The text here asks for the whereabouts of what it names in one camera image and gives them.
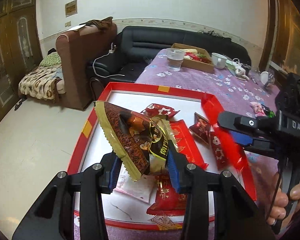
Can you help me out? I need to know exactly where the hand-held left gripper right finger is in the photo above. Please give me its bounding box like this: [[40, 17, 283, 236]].
[[165, 144, 277, 240]]

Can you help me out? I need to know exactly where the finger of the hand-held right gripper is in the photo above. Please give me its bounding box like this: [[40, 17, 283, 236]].
[[217, 111, 263, 133], [229, 129, 277, 155]]

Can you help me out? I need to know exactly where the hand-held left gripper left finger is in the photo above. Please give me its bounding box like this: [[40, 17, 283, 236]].
[[11, 152, 123, 240]]

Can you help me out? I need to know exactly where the brown gold snack packet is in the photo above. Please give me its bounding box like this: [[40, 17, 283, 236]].
[[94, 100, 180, 182]]

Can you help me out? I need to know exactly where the red gift box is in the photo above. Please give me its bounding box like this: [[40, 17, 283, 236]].
[[66, 82, 258, 232]]

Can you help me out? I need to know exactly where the person's right hand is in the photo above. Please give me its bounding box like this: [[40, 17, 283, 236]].
[[266, 179, 300, 227]]

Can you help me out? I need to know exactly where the red packet with gold print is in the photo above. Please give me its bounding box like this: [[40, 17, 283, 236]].
[[146, 174, 189, 217]]

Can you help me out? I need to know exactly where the red packet with white flowers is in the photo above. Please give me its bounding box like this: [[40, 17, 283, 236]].
[[209, 132, 228, 171]]

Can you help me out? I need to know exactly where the small dark red snack packet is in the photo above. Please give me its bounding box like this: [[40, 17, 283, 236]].
[[189, 112, 212, 147]]

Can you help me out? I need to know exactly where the pale pink snack packet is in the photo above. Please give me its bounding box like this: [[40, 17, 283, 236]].
[[114, 166, 157, 204]]

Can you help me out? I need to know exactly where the pink white snack packet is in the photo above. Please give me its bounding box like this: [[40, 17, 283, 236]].
[[250, 102, 267, 118]]

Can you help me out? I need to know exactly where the large red snack packet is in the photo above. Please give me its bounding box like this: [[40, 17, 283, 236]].
[[169, 119, 209, 170]]

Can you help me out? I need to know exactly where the white cup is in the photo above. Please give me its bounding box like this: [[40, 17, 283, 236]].
[[211, 52, 228, 69]]

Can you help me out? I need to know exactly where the cardboard food box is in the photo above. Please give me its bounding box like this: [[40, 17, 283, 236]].
[[170, 43, 215, 74]]

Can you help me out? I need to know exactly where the red floral snack packet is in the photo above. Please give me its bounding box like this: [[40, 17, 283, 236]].
[[139, 103, 181, 118]]

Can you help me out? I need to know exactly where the glass of water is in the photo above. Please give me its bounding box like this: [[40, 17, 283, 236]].
[[166, 47, 185, 72]]

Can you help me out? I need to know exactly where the wooden door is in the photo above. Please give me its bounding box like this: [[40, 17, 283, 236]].
[[259, 0, 300, 80]]

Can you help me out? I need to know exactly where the brown armchair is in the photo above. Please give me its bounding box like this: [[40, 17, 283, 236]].
[[55, 21, 118, 110]]

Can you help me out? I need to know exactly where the black leather sofa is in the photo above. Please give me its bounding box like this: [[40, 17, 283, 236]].
[[86, 25, 252, 83]]

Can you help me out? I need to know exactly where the floral bed blanket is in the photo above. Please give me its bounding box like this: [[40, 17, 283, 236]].
[[18, 64, 65, 103]]

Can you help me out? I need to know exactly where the green pillow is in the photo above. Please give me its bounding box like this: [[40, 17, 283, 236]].
[[40, 52, 62, 67]]

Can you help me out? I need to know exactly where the brown clothing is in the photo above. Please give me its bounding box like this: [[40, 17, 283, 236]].
[[80, 16, 113, 32]]

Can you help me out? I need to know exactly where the wooden wardrobe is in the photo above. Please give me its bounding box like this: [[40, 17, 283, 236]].
[[0, 0, 44, 135]]

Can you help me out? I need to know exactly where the white charger cable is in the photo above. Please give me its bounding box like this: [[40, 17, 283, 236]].
[[231, 59, 249, 80]]

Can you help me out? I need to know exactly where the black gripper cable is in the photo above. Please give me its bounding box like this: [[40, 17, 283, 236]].
[[265, 152, 290, 222]]

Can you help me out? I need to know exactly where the white power cable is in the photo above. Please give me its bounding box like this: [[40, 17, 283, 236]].
[[92, 42, 115, 77]]

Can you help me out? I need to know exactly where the small wall plaque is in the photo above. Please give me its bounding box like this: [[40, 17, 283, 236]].
[[65, 1, 78, 17]]

